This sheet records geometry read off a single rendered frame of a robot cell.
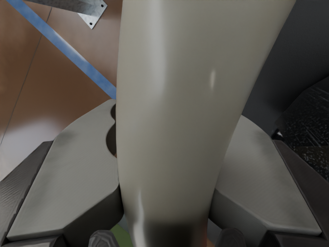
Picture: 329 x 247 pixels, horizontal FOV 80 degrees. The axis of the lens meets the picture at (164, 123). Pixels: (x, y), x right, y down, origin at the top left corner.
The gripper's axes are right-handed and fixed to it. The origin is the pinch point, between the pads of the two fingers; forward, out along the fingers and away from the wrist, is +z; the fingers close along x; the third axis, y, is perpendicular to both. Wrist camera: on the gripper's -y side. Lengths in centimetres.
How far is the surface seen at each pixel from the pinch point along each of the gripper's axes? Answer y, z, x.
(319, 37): 11, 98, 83
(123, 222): 64, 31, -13
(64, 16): 8, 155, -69
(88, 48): 28, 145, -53
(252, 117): 58, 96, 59
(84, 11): 3, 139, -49
